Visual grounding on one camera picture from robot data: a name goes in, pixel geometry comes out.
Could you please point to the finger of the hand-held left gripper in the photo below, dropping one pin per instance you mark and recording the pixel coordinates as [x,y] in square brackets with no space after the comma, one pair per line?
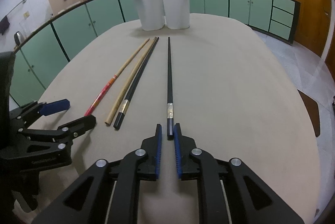
[56,106]
[81,123]

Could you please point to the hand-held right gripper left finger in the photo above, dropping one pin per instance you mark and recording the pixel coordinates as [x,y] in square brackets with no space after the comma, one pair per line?
[158,150]

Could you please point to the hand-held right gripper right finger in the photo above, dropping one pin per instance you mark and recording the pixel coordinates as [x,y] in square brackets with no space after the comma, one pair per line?
[177,150]

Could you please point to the red-ended bamboo chopstick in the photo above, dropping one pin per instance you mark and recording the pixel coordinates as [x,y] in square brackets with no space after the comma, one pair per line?
[116,77]

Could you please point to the plain wooden chopstick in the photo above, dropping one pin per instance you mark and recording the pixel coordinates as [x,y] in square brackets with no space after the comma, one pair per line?
[132,80]

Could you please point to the black chopstick with silver band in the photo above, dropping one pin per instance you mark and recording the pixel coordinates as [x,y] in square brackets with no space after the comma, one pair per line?
[137,82]
[169,82]

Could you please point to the white two-compartment utensil holder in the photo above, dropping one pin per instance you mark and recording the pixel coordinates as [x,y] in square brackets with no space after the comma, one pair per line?
[175,9]

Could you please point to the steel electric kettle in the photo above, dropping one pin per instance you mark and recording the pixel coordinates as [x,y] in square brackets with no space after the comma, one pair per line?
[17,38]

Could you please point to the green base cabinets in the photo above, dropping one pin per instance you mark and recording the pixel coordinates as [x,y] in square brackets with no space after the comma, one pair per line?
[73,25]

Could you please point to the dark towel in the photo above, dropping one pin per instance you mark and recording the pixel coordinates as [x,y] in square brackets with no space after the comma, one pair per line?
[4,25]

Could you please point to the brown wooden stool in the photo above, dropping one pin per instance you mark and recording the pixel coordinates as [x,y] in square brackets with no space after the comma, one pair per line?
[311,111]

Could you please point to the yellow wall socket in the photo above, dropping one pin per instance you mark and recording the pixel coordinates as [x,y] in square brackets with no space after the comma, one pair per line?
[26,14]

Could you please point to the metal towel rail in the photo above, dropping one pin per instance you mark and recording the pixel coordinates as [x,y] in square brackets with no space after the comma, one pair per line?
[17,7]

